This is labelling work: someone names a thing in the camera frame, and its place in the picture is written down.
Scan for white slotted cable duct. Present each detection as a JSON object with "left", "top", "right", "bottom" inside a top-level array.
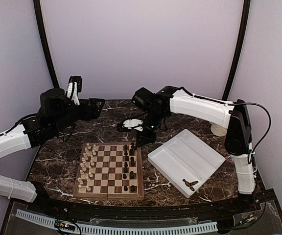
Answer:
[{"left": 15, "top": 209, "right": 218, "bottom": 235}]

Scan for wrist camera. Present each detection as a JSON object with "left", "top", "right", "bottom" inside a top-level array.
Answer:
[
  {"left": 117, "top": 118, "right": 143, "bottom": 132},
  {"left": 66, "top": 76, "right": 83, "bottom": 106}
]

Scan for wooden chess board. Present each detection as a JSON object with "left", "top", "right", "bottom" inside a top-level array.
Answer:
[{"left": 73, "top": 142, "right": 144, "bottom": 200}]

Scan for white plastic tray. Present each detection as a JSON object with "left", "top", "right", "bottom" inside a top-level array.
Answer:
[{"left": 148, "top": 129, "right": 225, "bottom": 198}]

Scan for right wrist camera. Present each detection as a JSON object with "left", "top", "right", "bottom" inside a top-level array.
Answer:
[{"left": 117, "top": 118, "right": 143, "bottom": 132}]

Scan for black frame post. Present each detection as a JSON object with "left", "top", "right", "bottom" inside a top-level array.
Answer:
[
  {"left": 222, "top": 0, "right": 251, "bottom": 100},
  {"left": 33, "top": 0, "right": 60, "bottom": 88}
]

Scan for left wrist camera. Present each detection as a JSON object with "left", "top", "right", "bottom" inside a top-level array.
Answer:
[{"left": 66, "top": 76, "right": 83, "bottom": 106}]

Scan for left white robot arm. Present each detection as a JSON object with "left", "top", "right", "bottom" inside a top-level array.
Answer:
[{"left": 0, "top": 88, "right": 105, "bottom": 213}]

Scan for cream ceramic mug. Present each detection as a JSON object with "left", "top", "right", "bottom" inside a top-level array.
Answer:
[{"left": 211, "top": 123, "right": 227, "bottom": 137}]

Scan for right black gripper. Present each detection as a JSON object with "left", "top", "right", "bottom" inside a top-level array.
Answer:
[{"left": 136, "top": 109, "right": 167, "bottom": 146}]

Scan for dark pawns on board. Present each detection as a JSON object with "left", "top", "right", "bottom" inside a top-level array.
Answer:
[{"left": 122, "top": 142, "right": 138, "bottom": 193}]

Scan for left black frame post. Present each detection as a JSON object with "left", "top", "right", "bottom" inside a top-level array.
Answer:
[{"left": 33, "top": 0, "right": 60, "bottom": 88}]

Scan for dark chess pieces pile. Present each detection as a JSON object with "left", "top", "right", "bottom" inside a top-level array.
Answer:
[{"left": 183, "top": 179, "right": 199, "bottom": 191}]

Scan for white chess pieces row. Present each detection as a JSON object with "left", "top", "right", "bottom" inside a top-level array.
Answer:
[{"left": 76, "top": 143, "right": 98, "bottom": 193}]

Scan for right black frame post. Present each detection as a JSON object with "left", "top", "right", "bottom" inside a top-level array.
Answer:
[{"left": 222, "top": 0, "right": 251, "bottom": 100}]

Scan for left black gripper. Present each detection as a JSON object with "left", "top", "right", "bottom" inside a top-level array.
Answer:
[{"left": 52, "top": 98, "right": 105, "bottom": 133}]

